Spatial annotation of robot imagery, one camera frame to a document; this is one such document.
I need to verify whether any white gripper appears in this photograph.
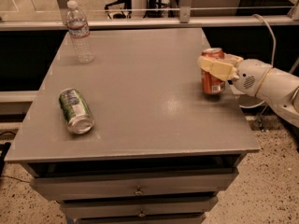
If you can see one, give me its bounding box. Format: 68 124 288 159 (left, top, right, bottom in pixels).
197 53 272 96

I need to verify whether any orange soda can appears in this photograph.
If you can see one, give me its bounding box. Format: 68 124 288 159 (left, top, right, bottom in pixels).
201 48 225 95

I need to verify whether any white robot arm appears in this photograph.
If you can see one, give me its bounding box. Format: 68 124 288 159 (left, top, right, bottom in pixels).
198 54 299 127

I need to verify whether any green soda can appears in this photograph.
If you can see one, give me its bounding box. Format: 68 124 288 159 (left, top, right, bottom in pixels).
59 88 94 134

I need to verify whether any grey drawer cabinet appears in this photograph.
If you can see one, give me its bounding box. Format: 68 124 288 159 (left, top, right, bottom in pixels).
7 28 259 224

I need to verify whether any black office chair base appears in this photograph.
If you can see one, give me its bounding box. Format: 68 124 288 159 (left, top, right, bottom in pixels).
105 0 132 20

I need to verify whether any top brass drawer knob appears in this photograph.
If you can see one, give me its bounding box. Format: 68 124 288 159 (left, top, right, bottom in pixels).
135 187 144 196

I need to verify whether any brass drawer knob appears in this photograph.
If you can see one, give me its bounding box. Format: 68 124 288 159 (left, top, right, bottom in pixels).
135 187 144 196
138 211 146 217

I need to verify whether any middle grey drawer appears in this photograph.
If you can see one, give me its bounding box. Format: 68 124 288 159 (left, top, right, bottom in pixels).
60 197 218 218

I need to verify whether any grey drawer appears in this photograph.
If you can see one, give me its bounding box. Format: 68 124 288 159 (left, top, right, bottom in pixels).
30 168 238 201
60 197 218 218

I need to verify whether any clear plastic water bottle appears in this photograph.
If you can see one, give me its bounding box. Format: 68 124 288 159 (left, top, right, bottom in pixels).
66 0 94 63

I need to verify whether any middle brass drawer knob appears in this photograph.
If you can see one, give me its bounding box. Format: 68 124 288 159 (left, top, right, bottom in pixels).
138 211 146 217

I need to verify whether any top grey drawer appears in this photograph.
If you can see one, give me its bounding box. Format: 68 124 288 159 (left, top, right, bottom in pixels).
30 168 238 201

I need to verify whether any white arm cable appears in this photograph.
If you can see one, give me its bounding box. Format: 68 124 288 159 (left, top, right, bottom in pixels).
237 13 278 110

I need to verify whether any metal railing frame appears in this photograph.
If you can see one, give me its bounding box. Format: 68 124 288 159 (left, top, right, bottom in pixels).
0 0 298 31

